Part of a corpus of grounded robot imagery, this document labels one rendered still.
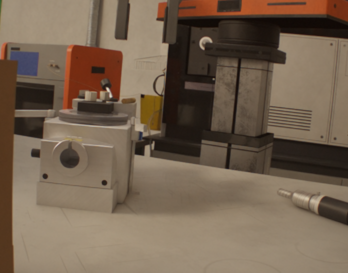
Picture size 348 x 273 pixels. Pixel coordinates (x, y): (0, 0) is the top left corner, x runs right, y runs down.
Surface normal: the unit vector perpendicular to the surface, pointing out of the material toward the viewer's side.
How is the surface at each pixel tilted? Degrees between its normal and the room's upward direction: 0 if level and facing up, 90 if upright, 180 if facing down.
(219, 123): 90
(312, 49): 90
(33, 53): 90
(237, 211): 0
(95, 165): 90
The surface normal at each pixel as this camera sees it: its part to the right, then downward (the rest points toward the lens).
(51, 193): -0.03, 0.12
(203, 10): -0.74, 0.02
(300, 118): -0.36, 0.08
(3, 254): 0.90, 0.13
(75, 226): 0.08, -0.99
